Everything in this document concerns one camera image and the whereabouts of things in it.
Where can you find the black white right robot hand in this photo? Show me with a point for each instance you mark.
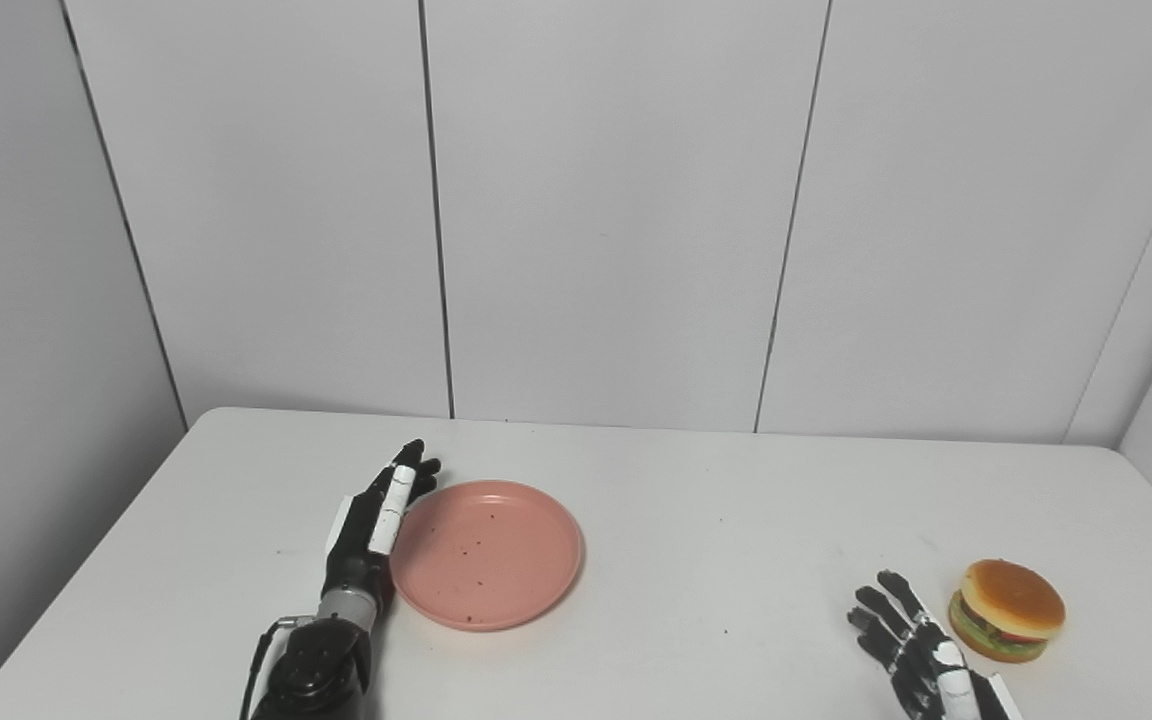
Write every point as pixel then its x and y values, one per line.
pixel 926 660

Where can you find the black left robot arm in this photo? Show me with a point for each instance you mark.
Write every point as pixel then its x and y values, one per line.
pixel 321 665

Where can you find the toy hamburger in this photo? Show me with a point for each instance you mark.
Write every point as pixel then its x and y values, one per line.
pixel 1011 605

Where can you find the pink round plate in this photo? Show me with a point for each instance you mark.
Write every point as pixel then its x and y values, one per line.
pixel 486 555

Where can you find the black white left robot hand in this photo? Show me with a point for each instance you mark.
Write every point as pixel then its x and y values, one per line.
pixel 366 530

